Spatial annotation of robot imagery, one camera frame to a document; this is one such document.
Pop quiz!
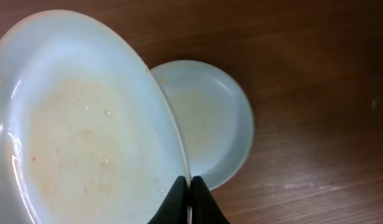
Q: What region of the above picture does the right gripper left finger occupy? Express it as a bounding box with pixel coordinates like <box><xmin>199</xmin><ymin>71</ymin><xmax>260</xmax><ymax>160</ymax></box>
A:
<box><xmin>148</xmin><ymin>176</ymin><xmax>189</xmax><ymax>224</ymax></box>

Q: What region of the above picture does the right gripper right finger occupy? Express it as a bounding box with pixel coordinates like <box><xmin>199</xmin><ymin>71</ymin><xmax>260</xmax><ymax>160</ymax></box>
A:
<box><xmin>191</xmin><ymin>176</ymin><xmax>230</xmax><ymax>224</ymax></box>

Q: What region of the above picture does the light blue plate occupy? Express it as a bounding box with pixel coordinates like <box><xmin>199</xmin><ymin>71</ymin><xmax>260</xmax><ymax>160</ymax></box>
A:
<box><xmin>0</xmin><ymin>10</ymin><xmax>188</xmax><ymax>223</ymax></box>
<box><xmin>151</xmin><ymin>60</ymin><xmax>255</xmax><ymax>190</ymax></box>

